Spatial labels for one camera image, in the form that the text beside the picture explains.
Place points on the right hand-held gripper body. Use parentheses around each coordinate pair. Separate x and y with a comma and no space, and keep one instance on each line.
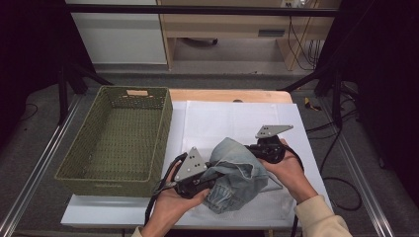
(271,148)

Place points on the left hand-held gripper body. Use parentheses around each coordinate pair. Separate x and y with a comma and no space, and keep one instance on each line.
(192,166)

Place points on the light blue denim jeans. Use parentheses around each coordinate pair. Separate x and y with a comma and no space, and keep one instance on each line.
(240,177)

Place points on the white mesh laundry bag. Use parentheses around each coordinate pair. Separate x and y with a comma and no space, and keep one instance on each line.
(214,121)

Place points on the green woven basket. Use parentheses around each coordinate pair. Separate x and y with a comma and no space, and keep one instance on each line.
(118,141)

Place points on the person's right hand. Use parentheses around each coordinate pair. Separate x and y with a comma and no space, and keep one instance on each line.
(291,174)

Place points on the person's left hand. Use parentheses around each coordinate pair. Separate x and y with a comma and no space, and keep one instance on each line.
(171,207)

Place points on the white board sheet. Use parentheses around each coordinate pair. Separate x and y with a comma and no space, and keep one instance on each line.
(303,118)

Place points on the black round table grommet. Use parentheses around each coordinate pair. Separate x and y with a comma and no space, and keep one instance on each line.
(237,100)

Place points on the yellow and black tool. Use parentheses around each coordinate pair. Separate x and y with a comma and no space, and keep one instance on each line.
(309,104)

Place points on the black metal stand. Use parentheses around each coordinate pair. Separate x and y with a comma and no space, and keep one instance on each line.
(62,95)
(336,98)

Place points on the grey desk label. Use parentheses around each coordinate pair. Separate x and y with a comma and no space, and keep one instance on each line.
(271,33)

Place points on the light wooden desk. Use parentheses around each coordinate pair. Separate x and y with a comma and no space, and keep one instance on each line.
(227,24)

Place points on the dark curtain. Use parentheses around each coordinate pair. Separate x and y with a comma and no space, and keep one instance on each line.
(29,49)
(385,82)

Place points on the white cabinet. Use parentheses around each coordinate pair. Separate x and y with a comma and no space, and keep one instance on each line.
(122,39)

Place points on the white power strip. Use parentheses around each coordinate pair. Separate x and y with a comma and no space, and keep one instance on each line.
(293,3)

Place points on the aluminium rail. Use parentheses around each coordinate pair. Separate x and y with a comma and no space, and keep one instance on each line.
(375,217)
(41,164)

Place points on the black horizontal frame bar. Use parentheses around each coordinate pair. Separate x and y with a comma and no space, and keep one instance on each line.
(197,10)

